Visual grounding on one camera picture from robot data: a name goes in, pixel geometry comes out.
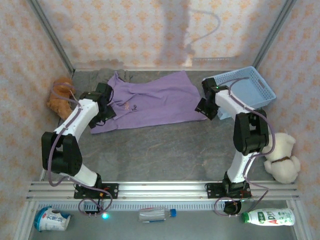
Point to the brown plush toy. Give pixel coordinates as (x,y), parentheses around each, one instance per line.
(60,105)

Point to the white plush toy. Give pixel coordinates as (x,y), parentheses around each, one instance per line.
(282,160)

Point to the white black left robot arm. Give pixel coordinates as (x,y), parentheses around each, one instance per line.
(82,115)

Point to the black controller box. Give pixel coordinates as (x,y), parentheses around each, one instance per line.
(231,208)
(90,208)

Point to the blue plastic basket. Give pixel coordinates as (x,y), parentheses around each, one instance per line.
(252,92)

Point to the clear bottle with blue cap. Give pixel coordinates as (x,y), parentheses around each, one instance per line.
(152,216)

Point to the purple t-shirt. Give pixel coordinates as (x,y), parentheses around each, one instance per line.
(157,102)

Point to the aluminium frame post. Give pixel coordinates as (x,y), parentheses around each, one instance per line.
(272,37)
(53,37)

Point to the aluminium mounting rail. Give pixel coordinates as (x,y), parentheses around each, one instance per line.
(160,191)

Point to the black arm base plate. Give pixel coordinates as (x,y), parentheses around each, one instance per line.
(112,191)
(212,191)

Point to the white blue yogurt cup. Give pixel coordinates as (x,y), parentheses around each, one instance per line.
(52,221)

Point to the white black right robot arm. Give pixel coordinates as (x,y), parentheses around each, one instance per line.
(227,102)

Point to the white bottle with green cap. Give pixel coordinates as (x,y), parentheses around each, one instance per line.
(270,217)

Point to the grey garment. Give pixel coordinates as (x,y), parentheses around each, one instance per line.
(102,73)

